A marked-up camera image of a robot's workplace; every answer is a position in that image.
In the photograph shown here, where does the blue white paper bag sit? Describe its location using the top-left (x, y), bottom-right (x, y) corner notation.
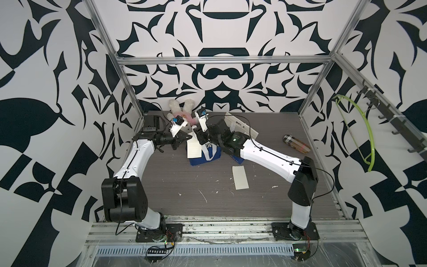
top-left (224, 112), bottom-right (260, 165)
top-left (189, 142), bottom-right (221, 166)

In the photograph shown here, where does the dark wall hook rack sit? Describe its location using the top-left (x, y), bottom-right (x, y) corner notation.
top-left (357, 80), bottom-right (427, 161)

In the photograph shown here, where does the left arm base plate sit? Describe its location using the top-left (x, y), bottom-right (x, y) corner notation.
top-left (136, 224), bottom-right (183, 243)

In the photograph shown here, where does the green clothes hanger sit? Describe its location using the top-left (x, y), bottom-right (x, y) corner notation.
top-left (334, 94), bottom-right (377, 172)

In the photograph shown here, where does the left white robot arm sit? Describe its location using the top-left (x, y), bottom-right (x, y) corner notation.
top-left (101, 115), bottom-right (192, 234)

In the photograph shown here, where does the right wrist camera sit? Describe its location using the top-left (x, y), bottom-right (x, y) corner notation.
top-left (195, 108), bottom-right (209, 132)

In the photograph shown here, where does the white plush bunny pink shirt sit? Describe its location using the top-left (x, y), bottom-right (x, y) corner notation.
top-left (166, 99), bottom-right (199, 126)

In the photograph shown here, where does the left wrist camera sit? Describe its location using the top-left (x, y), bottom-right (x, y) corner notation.
top-left (170, 116), bottom-right (188, 137)

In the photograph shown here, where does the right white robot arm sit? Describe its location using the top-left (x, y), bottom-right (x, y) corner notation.
top-left (195, 119), bottom-right (319, 231)

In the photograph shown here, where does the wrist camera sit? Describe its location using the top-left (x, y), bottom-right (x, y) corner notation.
top-left (170, 116), bottom-right (188, 137)
top-left (195, 108), bottom-right (209, 132)

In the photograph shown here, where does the green lit circuit board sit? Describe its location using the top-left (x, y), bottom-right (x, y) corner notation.
top-left (292, 244), bottom-right (311, 262)

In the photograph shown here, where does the black usb hub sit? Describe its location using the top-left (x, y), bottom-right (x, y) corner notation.
top-left (145, 246), bottom-right (173, 263)

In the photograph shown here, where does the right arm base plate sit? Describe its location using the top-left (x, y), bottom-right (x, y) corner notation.
top-left (271, 221), bottom-right (320, 241)

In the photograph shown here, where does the white paper receipt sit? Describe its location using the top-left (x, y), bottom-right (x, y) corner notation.
top-left (187, 135), bottom-right (202, 159)
top-left (232, 166), bottom-right (249, 190)

